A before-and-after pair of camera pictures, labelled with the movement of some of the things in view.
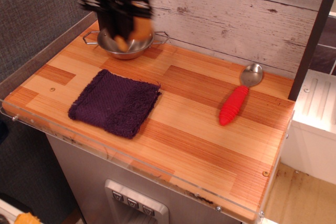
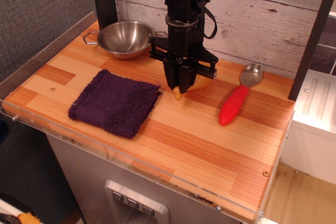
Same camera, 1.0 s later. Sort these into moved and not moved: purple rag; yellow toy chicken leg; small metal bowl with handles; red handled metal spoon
Moved: yellow toy chicken leg
Not moved: small metal bowl with handles; purple rag; red handled metal spoon
